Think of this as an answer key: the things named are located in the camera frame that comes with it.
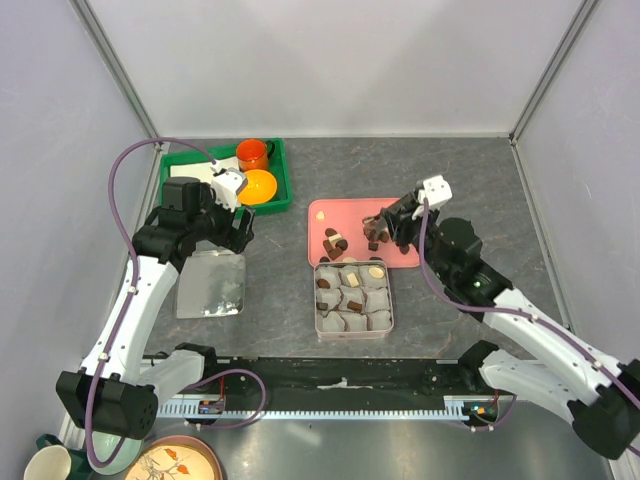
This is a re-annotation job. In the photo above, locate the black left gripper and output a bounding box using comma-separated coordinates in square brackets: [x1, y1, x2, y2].
[188, 183, 255, 254]

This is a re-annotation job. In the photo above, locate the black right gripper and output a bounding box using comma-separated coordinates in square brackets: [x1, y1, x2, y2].
[381, 201, 452, 282]

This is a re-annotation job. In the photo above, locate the pink tray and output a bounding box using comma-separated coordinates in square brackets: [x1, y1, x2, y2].
[307, 197, 419, 268]

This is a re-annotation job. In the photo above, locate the white rectangular chocolate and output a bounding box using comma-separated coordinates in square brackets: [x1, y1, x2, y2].
[347, 273, 360, 287]

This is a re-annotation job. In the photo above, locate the pink chocolate tin box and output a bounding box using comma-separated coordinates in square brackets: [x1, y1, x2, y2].
[313, 259, 395, 341]

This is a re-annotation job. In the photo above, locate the brown bar chocolate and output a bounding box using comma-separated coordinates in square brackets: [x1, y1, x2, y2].
[347, 301, 363, 312]

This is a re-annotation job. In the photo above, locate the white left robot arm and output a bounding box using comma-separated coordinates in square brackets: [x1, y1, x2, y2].
[56, 170, 254, 440]

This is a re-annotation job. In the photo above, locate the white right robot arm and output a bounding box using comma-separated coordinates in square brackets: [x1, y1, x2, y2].
[374, 193, 639, 460]

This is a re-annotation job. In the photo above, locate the white swirl chocolate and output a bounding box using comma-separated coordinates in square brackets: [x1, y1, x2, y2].
[368, 267, 385, 279]

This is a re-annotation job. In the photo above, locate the yellow bowl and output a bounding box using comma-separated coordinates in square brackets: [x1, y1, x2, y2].
[238, 169, 278, 206]

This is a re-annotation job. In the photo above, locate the green plastic bin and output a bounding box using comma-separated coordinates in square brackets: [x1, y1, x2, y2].
[158, 138, 293, 216]

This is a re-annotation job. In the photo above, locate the silver tin lid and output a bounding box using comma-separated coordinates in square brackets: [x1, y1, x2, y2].
[174, 250, 246, 319]

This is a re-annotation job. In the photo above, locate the orange mug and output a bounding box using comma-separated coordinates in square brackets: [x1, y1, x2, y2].
[235, 138, 276, 172]

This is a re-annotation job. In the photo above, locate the pink painted plate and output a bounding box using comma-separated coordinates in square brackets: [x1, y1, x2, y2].
[125, 435, 224, 480]

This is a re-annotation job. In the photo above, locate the light green bowl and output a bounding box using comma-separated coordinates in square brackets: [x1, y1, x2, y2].
[86, 433, 144, 476]

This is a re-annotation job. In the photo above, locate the cream and green mug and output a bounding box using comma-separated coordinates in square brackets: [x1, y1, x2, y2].
[23, 434, 92, 480]

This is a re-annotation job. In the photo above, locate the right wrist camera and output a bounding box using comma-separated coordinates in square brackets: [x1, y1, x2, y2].
[412, 175, 453, 220]

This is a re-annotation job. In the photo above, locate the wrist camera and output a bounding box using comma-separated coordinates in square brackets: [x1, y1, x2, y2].
[210, 168, 248, 212]
[412, 175, 453, 220]

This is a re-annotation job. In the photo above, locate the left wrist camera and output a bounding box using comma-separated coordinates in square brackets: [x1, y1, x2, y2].
[210, 168, 248, 212]

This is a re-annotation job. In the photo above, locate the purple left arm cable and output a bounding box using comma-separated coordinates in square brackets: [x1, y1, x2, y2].
[83, 138, 219, 469]

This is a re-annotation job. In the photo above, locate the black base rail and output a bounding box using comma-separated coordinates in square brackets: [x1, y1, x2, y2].
[142, 344, 521, 416]

